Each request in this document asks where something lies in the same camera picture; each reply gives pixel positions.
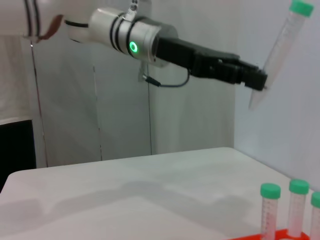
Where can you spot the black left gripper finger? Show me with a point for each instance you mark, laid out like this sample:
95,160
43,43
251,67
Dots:
240,65
240,76

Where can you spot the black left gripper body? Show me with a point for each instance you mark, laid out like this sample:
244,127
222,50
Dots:
180,55

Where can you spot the black flat panel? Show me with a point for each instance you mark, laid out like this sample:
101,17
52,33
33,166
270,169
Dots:
15,150

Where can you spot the orange test tube rack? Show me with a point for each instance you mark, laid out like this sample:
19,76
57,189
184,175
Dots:
282,233

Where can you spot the green capped clear test tube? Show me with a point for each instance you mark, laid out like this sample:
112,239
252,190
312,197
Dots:
316,215
270,205
298,200
285,40

